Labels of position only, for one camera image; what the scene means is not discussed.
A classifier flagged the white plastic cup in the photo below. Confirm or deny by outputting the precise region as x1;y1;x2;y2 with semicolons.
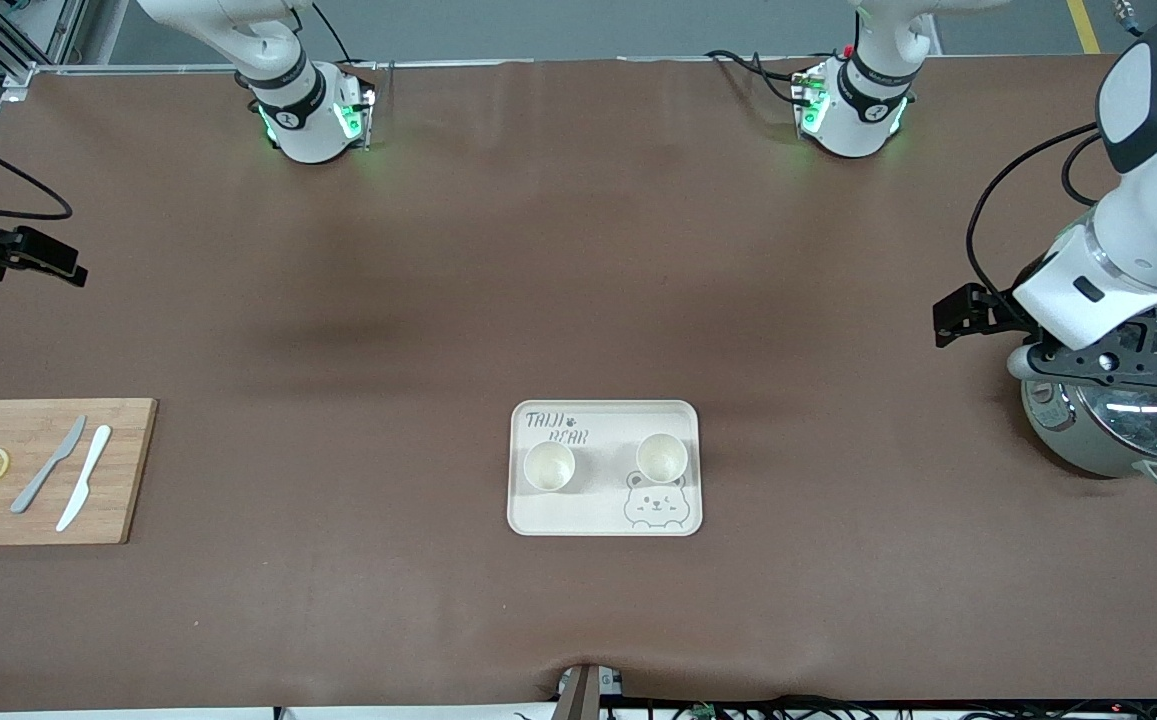
635;432;689;486
523;440;577;493

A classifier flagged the cream tray with bear print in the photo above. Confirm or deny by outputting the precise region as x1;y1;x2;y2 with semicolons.
506;399;704;538

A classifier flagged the grey plastic knife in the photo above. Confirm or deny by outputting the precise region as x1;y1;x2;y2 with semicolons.
10;415;87;515

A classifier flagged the white plastic knife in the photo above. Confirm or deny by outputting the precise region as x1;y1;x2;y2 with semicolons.
56;425;113;533

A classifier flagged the bamboo cutting board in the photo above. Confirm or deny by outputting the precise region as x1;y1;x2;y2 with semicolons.
0;398;158;547

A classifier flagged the brown table cover mat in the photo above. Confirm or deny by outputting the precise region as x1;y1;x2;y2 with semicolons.
0;55;1157;713

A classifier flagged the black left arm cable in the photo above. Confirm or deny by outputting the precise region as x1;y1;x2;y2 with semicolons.
965;122;1105;301

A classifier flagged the aluminium frame profile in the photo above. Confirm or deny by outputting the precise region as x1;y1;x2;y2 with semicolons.
0;0;89;89

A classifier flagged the black left base cable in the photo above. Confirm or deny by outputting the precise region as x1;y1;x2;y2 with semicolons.
705;48;811;107

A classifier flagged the black base cable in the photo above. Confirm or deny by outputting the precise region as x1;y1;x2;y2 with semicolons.
705;48;811;107
312;0;356;65

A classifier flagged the black right base cable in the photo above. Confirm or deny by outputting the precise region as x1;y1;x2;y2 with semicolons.
312;0;356;65

